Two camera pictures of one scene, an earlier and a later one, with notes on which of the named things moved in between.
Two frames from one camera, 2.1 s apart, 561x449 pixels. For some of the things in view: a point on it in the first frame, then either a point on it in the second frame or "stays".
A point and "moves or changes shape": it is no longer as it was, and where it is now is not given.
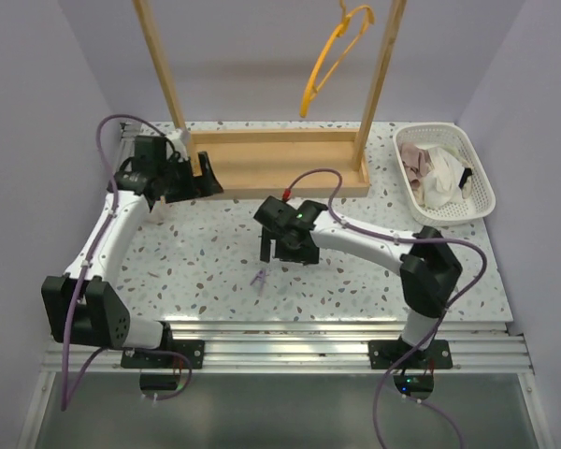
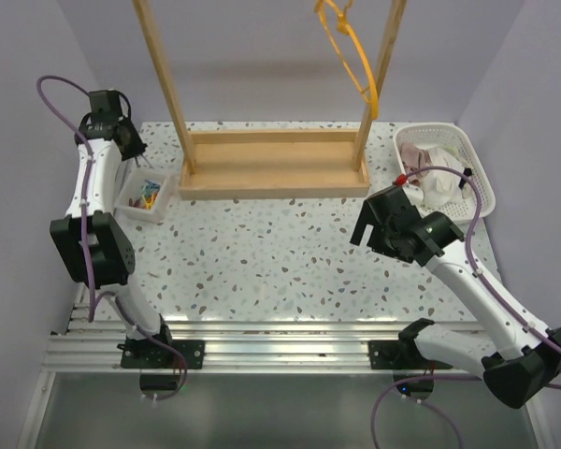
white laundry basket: (450, 137) stays
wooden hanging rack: (273, 163) stays
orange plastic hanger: (311, 87) → (345, 29)
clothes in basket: (438, 176) stays
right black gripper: (306, 253) → (366, 217)
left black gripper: (207, 185) → (138, 147)
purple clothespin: (261, 277) moves or changes shape
